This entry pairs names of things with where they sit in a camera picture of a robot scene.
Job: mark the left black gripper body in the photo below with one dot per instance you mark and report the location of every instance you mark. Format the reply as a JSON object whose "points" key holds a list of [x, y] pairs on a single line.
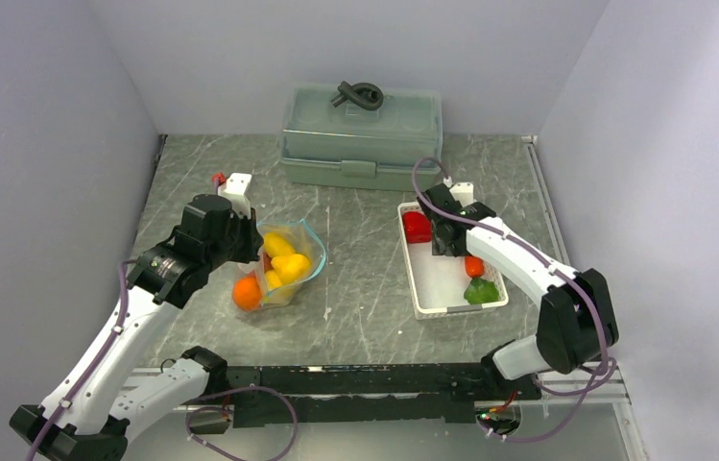
{"points": [[239, 245]]}

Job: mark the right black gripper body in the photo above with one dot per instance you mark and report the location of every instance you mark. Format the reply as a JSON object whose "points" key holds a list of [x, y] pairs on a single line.
{"points": [[440, 249]]}

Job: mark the white perforated plastic basket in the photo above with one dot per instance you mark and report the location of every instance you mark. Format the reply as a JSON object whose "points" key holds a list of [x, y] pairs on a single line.
{"points": [[437, 283]]}

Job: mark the red orange carrot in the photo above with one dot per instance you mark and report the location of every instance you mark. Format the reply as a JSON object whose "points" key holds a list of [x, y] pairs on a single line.
{"points": [[479, 289]]}

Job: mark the pink peach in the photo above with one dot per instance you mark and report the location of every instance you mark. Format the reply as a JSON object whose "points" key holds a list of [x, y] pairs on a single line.
{"points": [[266, 263]]}

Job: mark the orange tangerine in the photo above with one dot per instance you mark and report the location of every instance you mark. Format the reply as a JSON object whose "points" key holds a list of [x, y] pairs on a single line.
{"points": [[246, 293]]}

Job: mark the yellow apple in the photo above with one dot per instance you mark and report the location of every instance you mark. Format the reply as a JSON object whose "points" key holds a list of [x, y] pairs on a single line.
{"points": [[273, 280]]}

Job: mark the clear zip top bag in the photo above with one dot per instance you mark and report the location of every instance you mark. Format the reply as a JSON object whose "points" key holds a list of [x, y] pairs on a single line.
{"points": [[306, 242]]}

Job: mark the small yellow fruit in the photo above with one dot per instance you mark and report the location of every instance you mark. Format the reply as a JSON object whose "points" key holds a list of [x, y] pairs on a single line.
{"points": [[275, 244]]}

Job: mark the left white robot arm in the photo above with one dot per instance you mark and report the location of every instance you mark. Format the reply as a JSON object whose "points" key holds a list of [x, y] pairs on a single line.
{"points": [[86, 417]]}

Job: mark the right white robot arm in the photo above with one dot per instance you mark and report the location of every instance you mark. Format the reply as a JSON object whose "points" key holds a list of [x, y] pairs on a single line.
{"points": [[576, 318]]}

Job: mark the red bell pepper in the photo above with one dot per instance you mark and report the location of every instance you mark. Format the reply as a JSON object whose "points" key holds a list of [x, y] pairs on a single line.
{"points": [[417, 227]]}

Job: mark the green plastic storage box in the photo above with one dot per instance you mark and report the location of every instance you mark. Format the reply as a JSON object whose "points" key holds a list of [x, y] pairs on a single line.
{"points": [[328, 140]]}

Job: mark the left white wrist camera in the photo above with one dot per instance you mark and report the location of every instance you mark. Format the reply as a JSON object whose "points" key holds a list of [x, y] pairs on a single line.
{"points": [[235, 188]]}

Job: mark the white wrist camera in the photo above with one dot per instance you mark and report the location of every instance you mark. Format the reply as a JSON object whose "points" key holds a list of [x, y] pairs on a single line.
{"points": [[462, 192], [235, 188]]}

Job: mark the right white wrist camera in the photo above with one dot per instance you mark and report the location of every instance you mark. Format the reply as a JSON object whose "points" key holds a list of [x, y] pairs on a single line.
{"points": [[462, 192]]}

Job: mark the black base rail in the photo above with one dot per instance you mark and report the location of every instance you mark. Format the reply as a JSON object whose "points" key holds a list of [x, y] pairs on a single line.
{"points": [[451, 392]]}

